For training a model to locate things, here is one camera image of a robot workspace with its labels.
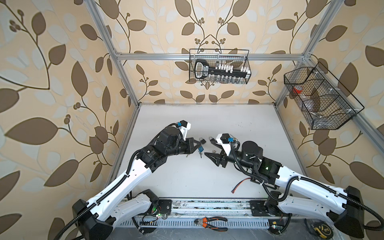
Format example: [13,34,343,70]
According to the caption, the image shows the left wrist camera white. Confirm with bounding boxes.
[177,120,192,141]

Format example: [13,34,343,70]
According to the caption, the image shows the orange black pliers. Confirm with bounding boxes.
[193,215,229,232]

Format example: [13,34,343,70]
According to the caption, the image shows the black wire basket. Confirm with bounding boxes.
[284,62,365,130]
[189,48,252,85]

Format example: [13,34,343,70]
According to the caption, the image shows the black wire basket right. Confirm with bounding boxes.
[284,62,365,130]

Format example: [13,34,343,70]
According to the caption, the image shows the red black wire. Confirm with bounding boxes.
[230,177,252,194]

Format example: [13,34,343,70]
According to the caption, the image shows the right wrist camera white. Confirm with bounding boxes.
[216,134,236,157]

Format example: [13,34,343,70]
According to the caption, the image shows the black padlock with keys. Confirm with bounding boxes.
[209,137,217,143]

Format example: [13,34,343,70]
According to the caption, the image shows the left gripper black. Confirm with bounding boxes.
[164,136,202,158]

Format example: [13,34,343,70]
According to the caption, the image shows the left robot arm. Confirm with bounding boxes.
[55,120,201,240]

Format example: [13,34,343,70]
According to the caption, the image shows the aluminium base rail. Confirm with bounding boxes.
[113,197,337,229]

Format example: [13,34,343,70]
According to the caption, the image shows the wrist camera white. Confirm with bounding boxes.
[177,120,192,141]
[216,134,236,157]

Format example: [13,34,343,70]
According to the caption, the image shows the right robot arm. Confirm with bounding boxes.
[205,141,384,239]

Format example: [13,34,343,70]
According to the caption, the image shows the socket set black holder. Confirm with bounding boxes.
[193,60,251,80]

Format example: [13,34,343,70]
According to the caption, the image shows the black wire basket back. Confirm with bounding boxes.
[189,48,252,85]

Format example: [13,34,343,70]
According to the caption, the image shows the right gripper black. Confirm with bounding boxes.
[205,139,254,171]

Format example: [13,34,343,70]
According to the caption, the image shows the yellow black tape measure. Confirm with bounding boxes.
[304,219,334,240]

